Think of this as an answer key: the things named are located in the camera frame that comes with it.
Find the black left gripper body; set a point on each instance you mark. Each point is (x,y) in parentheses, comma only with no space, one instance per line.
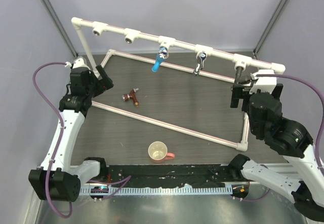
(95,87)

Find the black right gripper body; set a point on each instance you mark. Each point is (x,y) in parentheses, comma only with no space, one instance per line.
(246,90)

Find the brown faucet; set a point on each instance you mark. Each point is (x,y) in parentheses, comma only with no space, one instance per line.
(131,96)

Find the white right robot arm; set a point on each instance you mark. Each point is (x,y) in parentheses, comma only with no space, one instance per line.
(289,139)

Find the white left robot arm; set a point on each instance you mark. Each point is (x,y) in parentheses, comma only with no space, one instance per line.
(55,178)

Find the dark bronze lever faucet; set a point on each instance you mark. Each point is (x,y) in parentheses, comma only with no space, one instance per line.
(239,78)

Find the chrome faucet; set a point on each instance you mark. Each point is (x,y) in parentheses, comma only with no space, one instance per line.
(200,60)

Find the blue plastic faucet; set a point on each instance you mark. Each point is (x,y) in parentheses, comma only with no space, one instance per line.
(161,57)

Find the pink mug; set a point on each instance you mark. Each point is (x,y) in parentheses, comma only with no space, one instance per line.
(158,152)

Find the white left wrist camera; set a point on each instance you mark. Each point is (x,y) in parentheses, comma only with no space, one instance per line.
(78,62)

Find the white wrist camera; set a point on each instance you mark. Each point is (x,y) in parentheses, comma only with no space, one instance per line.
(264,83)
(78,62)

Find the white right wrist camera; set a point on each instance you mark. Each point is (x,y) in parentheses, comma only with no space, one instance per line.
(264,83)

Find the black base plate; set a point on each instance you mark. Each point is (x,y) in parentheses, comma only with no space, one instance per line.
(171,176)

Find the slotted cable duct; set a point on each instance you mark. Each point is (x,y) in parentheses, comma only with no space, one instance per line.
(101,190)

